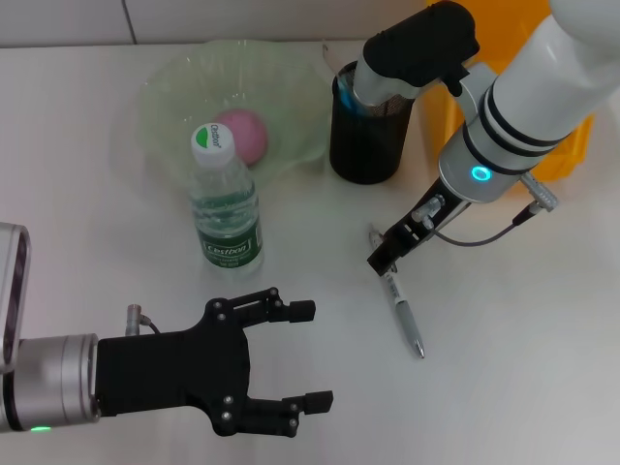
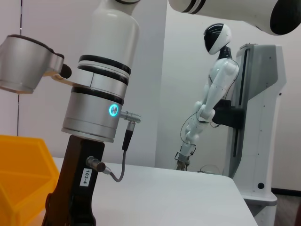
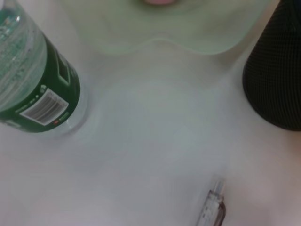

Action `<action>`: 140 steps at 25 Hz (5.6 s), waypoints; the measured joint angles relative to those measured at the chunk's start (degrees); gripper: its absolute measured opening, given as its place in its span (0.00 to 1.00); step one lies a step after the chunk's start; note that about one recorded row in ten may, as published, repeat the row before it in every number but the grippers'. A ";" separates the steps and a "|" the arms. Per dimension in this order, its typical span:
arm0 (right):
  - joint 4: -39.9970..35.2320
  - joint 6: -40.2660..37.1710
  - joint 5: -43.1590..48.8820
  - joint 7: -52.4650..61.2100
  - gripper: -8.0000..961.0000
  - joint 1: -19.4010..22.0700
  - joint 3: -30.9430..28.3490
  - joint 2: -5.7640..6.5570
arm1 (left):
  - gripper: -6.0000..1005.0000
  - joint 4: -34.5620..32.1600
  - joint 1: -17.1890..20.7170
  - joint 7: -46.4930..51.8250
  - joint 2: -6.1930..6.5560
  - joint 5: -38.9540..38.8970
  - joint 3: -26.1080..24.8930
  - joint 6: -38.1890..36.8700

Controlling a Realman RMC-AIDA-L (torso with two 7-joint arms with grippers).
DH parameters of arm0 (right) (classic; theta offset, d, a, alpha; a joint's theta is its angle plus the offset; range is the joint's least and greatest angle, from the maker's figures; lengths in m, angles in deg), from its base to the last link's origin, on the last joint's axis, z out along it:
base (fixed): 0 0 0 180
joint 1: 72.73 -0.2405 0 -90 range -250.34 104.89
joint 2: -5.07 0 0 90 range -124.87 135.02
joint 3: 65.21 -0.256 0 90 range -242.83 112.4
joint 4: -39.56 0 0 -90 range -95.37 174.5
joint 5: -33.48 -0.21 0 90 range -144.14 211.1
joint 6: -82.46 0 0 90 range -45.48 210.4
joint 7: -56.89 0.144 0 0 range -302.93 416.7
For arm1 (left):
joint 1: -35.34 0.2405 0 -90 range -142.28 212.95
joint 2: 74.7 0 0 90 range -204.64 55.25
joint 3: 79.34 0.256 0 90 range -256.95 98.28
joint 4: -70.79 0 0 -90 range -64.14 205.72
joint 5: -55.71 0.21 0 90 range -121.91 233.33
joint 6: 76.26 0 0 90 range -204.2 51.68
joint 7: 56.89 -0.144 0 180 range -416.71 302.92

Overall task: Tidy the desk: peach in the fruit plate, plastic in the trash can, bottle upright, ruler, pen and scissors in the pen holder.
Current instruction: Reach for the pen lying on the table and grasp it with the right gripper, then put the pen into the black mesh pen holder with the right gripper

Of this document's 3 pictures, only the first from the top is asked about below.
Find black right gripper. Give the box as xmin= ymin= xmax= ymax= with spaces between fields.
xmin=366 ymin=177 xmax=470 ymax=277

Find yellow plastic bin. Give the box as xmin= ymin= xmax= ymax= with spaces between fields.
xmin=417 ymin=0 xmax=597 ymax=195

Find blue teal scissors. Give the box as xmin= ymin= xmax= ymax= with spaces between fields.
xmin=337 ymin=77 xmax=364 ymax=111

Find left gripper cable with connector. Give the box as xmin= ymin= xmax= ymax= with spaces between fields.
xmin=124 ymin=303 xmax=162 ymax=336

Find clear plastic ruler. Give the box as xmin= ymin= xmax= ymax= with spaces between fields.
xmin=322 ymin=41 xmax=341 ymax=75

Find black mesh pen holder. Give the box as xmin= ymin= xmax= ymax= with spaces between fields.
xmin=328 ymin=60 xmax=416 ymax=185

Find green glass fruit plate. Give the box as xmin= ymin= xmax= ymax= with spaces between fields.
xmin=138 ymin=39 xmax=331 ymax=193

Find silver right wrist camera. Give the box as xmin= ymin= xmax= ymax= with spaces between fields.
xmin=352 ymin=0 xmax=481 ymax=106

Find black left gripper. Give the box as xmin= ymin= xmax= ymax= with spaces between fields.
xmin=95 ymin=286 xmax=335 ymax=439

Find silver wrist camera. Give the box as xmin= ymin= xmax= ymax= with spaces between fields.
xmin=352 ymin=0 xmax=481 ymax=106
xmin=0 ymin=222 xmax=33 ymax=374

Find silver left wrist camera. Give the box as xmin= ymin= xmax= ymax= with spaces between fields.
xmin=0 ymin=222 xmax=33 ymax=374

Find clear grey ballpoint pen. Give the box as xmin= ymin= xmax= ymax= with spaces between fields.
xmin=368 ymin=223 xmax=426 ymax=360

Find pink peach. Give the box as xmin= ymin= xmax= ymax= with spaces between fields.
xmin=212 ymin=108 xmax=269 ymax=169

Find clear green-label water bottle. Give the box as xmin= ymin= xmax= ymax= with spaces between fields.
xmin=188 ymin=123 xmax=265 ymax=275

